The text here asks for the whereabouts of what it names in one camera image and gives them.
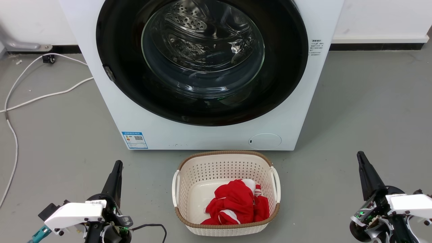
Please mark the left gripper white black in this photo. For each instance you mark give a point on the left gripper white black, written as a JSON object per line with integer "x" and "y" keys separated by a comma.
{"x": 76, "y": 214}

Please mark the blue energy label sticker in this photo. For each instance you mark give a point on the blue energy label sticker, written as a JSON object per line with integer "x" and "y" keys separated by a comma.
{"x": 134, "y": 139}

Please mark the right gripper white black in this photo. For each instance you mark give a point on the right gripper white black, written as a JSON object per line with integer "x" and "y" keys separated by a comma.
{"x": 401, "y": 204}

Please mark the small text label sticker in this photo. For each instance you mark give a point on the small text label sticker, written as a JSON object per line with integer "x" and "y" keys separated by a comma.
{"x": 316, "y": 47}

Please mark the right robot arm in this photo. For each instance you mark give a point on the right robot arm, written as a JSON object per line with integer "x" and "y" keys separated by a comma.
{"x": 381, "y": 231}

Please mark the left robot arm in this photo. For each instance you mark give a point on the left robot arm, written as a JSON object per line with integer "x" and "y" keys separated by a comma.
{"x": 111, "y": 236}

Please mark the red and white garment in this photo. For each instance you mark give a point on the red and white garment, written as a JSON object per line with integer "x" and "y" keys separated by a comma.
{"x": 236, "y": 204}

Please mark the white front-load washing machine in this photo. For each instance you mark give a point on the white front-load washing machine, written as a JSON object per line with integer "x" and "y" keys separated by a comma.
{"x": 303, "y": 101}

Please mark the cream perforated laundry basket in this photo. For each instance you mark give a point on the cream perforated laundry basket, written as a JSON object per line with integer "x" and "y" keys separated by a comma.
{"x": 202, "y": 168}

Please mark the black round washer door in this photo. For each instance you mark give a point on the black round washer door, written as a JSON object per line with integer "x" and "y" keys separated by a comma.
{"x": 202, "y": 57}

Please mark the round white filter cover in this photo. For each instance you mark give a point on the round white filter cover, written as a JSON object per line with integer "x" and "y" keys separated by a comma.
{"x": 265, "y": 141}

